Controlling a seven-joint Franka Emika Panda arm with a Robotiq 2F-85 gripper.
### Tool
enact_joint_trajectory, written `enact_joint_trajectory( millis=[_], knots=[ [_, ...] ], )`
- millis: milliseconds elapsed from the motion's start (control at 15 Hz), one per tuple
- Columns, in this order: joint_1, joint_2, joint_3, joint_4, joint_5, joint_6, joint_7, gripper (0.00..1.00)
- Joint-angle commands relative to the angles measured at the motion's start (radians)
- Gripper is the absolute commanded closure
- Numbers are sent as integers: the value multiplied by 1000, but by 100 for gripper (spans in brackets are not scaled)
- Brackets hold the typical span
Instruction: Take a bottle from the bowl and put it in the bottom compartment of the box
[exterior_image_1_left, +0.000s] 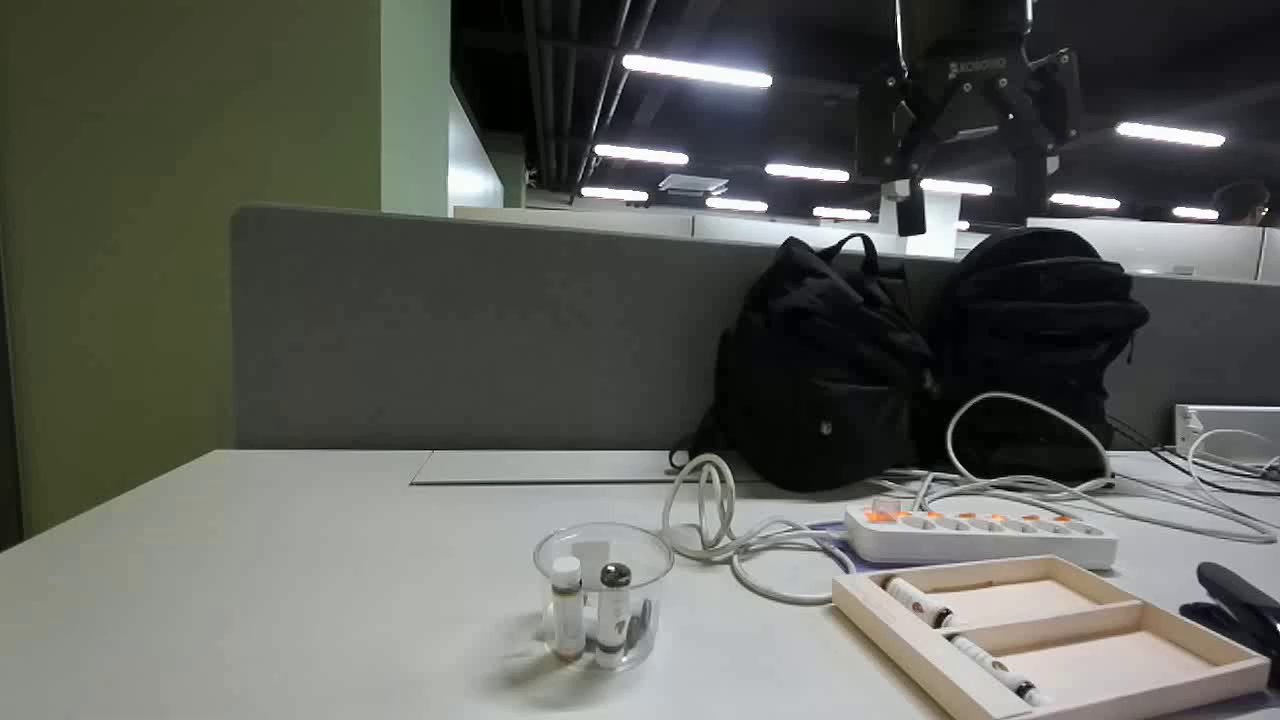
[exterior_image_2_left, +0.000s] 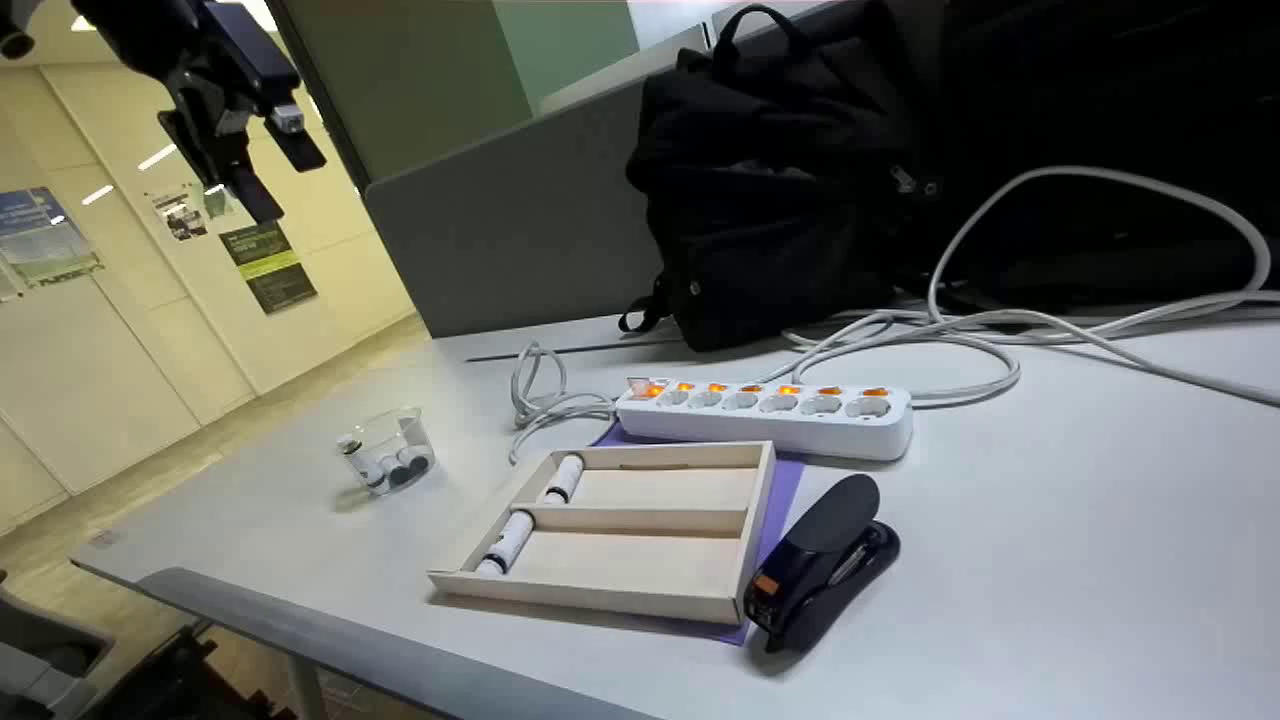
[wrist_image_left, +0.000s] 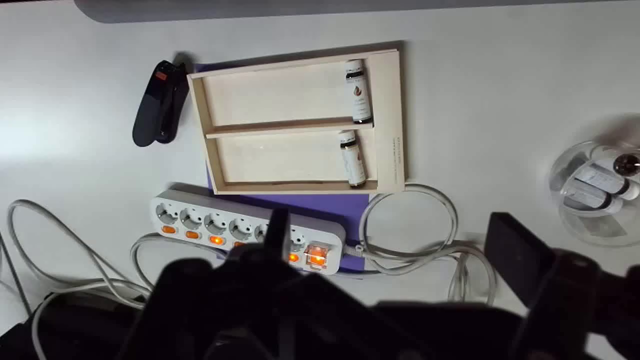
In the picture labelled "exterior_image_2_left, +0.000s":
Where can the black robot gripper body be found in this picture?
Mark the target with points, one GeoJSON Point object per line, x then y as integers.
{"type": "Point", "coordinates": [220, 70]}

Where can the small bottle in bowl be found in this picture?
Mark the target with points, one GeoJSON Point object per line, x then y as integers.
{"type": "Point", "coordinates": [409, 470]}

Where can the white bottle top compartment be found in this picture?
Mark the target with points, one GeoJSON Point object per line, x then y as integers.
{"type": "Point", "coordinates": [564, 479]}

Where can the white bottle compartment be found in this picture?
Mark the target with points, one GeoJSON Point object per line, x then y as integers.
{"type": "Point", "coordinates": [564, 479]}
{"type": "Point", "coordinates": [505, 547]}

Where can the white bottle bottom compartment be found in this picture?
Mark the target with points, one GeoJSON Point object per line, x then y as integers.
{"type": "Point", "coordinates": [505, 547]}

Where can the wooden compartment box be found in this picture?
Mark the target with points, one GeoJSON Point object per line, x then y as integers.
{"type": "Point", "coordinates": [658, 528]}

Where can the black backpack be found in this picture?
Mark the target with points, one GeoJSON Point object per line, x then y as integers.
{"type": "Point", "coordinates": [778, 168]}

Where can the purple paper sheet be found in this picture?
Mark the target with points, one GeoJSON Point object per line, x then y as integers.
{"type": "Point", "coordinates": [774, 522]}

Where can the white power strip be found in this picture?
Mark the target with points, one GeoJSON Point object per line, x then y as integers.
{"type": "Point", "coordinates": [837, 422]}

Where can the black stapler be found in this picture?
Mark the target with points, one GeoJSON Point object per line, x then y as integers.
{"type": "Point", "coordinates": [823, 566]}

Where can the small wall photo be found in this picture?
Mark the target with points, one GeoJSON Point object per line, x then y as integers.
{"type": "Point", "coordinates": [183, 213]}

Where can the green wall poster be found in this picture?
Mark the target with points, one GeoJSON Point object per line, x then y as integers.
{"type": "Point", "coordinates": [271, 265]}

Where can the blue wall poster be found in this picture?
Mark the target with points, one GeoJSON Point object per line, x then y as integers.
{"type": "Point", "coordinates": [41, 241]}

